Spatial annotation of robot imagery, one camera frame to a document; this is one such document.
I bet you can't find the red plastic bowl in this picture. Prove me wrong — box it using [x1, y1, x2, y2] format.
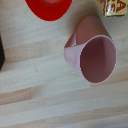
[24, 0, 74, 22]

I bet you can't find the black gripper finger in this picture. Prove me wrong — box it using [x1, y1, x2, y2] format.
[0, 33, 6, 71]

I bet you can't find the pink mug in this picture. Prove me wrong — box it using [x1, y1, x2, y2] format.
[63, 14, 118, 85]

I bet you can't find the yellow cereal snack bar box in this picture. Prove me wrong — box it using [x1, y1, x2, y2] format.
[96, 0, 128, 18]

